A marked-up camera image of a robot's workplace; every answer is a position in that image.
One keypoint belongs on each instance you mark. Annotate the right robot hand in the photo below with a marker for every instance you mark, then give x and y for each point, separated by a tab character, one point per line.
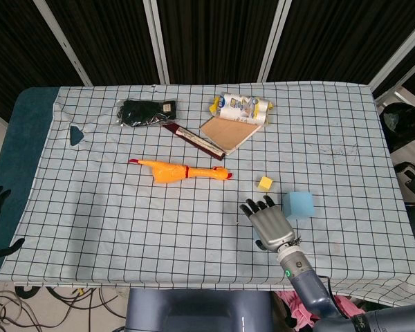
273	224

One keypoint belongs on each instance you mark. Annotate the large blue foam cube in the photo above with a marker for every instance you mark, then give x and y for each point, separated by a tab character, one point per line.
299	205

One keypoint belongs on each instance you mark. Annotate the small yellow foam cube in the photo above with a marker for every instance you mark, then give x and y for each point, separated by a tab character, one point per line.
265	184

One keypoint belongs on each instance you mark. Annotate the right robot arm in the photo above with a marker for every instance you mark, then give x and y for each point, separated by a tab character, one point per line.
309	287

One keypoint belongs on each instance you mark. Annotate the teal table pad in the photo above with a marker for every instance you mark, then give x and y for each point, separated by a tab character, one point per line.
24	138

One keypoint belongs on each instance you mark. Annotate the pink cloth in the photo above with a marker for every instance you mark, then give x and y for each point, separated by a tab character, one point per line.
299	313

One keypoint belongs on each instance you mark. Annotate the brown cover notebook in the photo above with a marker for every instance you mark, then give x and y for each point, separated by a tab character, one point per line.
228	133

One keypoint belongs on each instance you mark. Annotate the blue-grey robot torso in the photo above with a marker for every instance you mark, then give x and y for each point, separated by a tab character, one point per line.
200	311

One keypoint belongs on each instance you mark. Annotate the dark red long box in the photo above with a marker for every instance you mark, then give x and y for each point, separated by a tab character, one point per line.
193	140

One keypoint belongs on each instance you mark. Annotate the orange rubber chicken toy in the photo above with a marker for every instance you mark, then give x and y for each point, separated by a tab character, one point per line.
169	171

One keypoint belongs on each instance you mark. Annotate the pack of trash bag rolls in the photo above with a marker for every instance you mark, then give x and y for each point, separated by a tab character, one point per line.
242	107

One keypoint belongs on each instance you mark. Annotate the checked light blue tablecloth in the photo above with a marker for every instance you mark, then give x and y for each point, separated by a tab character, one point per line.
124	224

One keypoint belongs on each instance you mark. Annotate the black trash bag bin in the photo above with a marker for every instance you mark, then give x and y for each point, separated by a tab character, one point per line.
403	124

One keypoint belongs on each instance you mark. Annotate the black gloves in plastic bag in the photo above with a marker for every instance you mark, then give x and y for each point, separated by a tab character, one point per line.
141	112

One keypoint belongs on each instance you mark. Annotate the white double partition post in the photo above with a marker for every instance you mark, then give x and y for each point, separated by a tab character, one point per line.
156	41

